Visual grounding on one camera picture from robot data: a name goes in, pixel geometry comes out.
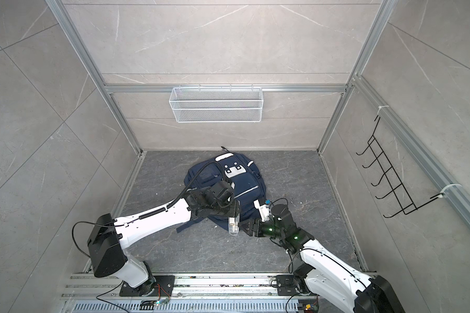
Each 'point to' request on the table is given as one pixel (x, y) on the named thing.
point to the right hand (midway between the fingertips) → (243, 224)
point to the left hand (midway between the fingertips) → (239, 206)
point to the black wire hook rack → (399, 190)
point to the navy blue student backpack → (245, 175)
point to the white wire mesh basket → (216, 105)
